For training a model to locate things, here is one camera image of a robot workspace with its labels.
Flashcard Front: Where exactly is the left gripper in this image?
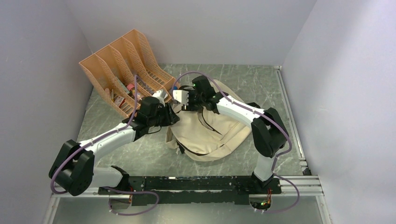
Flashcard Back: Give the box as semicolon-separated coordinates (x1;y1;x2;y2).
147;101;179;126

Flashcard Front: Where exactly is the beige canvas backpack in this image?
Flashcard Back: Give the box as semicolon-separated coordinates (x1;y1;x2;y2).
164;79;262;162

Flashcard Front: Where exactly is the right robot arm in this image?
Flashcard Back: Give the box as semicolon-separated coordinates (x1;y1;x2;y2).
187;74;291;193

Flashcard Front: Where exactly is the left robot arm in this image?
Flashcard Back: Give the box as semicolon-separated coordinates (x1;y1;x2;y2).
49;97;180;196

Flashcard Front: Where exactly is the green white card pack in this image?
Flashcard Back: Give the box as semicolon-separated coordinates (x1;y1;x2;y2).
117;77;130;95

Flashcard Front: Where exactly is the pink-capped glitter bottle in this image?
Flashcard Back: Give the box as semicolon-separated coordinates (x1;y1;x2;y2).
126;83;141;100

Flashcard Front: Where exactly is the red small box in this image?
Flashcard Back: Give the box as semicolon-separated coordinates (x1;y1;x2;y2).
114;96;125;108

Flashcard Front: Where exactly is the orange plastic file organizer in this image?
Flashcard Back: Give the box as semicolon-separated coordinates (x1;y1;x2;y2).
79;29;180;118

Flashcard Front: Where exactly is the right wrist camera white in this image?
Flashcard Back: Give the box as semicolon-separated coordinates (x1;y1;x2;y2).
172;90;189;105

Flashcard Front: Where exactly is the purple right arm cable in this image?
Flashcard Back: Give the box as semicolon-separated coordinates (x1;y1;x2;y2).
170;71;301;215

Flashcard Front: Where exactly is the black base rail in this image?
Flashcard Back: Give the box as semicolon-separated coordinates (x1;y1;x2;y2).
98;175;282;206

